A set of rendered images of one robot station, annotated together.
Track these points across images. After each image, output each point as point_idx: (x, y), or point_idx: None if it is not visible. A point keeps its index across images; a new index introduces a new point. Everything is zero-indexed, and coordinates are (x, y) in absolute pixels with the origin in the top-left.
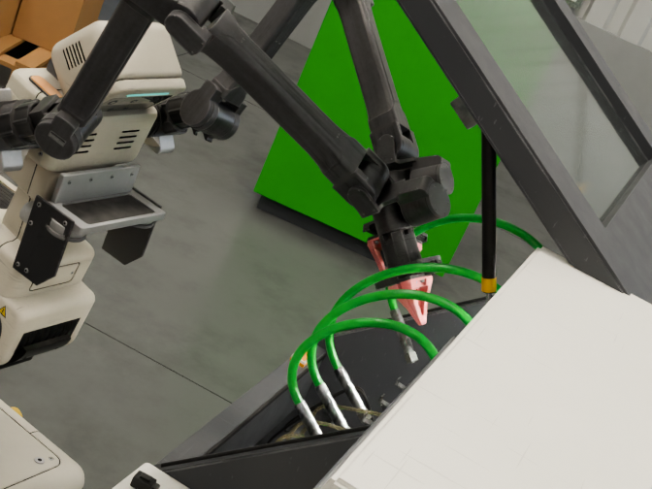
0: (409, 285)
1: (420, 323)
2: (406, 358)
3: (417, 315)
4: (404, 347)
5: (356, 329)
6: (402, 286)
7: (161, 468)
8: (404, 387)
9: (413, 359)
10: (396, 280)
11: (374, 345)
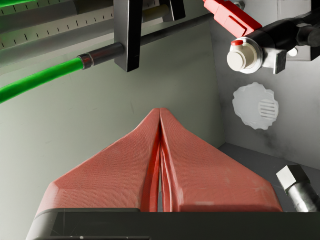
0: (66, 176)
1: (154, 108)
2: (303, 172)
3: (147, 116)
4: (311, 194)
5: None
6: (134, 181)
7: None
8: (261, 51)
9: (283, 171)
10: (170, 230)
11: None
